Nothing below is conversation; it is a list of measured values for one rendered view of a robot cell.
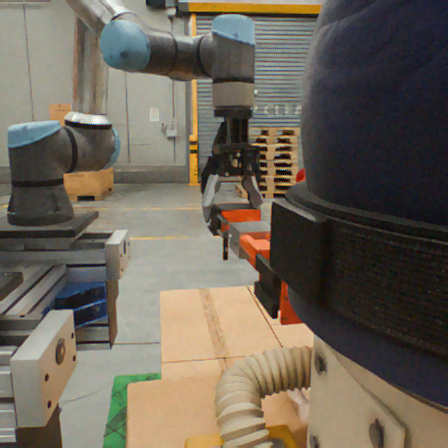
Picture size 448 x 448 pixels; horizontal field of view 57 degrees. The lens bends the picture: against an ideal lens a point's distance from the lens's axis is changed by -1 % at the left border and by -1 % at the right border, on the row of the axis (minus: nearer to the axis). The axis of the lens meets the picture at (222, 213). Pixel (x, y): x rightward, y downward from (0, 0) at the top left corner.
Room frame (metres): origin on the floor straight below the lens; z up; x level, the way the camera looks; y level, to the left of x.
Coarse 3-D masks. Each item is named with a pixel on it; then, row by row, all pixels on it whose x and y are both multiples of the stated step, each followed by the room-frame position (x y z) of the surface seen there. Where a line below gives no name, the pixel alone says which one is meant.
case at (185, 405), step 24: (144, 384) 0.44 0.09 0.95; (168, 384) 0.45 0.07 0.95; (192, 384) 0.45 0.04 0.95; (216, 384) 0.45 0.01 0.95; (144, 408) 0.40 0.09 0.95; (168, 408) 0.40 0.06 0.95; (192, 408) 0.40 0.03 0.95; (264, 408) 0.40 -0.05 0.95; (288, 408) 0.40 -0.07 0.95; (144, 432) 0.36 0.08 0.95; (168, 432) 0.36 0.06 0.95; (192, 432) 0.36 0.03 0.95; (216, 432) 0.36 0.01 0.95
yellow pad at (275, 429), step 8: (272, 432) 0.34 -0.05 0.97; (280, 432) 0.34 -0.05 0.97; (288, 432) 0.34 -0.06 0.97; (192, 440) 0.32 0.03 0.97; (200, 440) 0.32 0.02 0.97; (208, 440) 0.32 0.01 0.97; (216, 440) 0.32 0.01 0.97; (272, 440) 0.32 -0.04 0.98; (280, 440) 0.32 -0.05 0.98; (288, 440) 0.33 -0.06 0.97
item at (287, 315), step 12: (264, 252) 0.47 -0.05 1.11; (264, 264) 0.43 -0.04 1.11; (264, 276) 0.42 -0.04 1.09; (276, 276) 0.40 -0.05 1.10; (264, 288) 0.44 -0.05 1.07; (276, 288) 0.40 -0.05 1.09; (264, 300) 0.42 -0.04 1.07; (276, 300) 0.41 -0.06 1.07; (276, 312) 0.40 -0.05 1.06; (288, 312) 0.39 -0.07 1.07; (288, 324) 0.39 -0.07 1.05
